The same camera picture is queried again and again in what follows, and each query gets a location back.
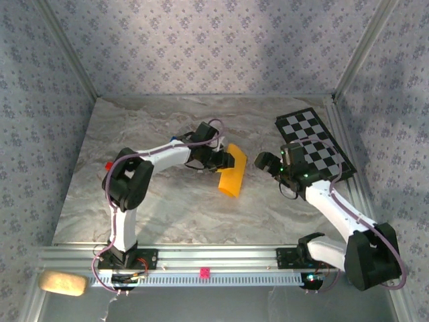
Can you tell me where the orange paper sheet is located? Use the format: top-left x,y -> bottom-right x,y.
216,143 -> 248,199

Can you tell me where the black and grey checkerboard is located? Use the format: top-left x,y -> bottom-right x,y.
274,107 -> 358,184

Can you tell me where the beige sponge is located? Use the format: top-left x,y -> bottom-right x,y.
38,270 -> 88,297

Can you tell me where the thin black right gripper cable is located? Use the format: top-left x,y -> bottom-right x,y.
279,182 -> 300,201

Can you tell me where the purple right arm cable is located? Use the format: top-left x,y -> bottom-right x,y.
291,138 -> 408,296

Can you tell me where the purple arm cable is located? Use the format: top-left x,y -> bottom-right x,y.
291,138 -> 408,296
90,118 -> 226,297

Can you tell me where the aluminium side rail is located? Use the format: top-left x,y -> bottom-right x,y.
324,100 -> 381,244

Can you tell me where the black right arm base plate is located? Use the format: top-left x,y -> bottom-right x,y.
275,247 -> 302,270

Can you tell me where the long aluminium mounting rail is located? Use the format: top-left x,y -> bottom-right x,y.
36,244 -> 349,273

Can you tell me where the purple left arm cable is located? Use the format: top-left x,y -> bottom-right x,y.
90,118 -> 226,297

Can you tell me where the white slotted cable duct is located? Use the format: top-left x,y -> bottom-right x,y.
88,270 -> 302,288

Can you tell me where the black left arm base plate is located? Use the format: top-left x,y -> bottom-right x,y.
97,248 -> 159,271

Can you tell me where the aluminium frame post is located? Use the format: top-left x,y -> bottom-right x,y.
387,280 -> 418,322
35,0 -> 100,100
331,0 -> 402,101
18,271 -> 46,322

